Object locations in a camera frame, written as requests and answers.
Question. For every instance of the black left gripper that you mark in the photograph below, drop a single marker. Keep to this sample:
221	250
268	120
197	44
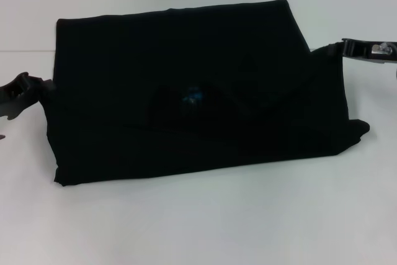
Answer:
18	97

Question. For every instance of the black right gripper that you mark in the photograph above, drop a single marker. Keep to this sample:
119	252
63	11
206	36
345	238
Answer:
356	49

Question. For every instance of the black shirt with FREE print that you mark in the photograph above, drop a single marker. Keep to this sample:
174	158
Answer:
186	91

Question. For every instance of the silver plug on right gripper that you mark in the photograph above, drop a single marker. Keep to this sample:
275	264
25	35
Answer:
380	49

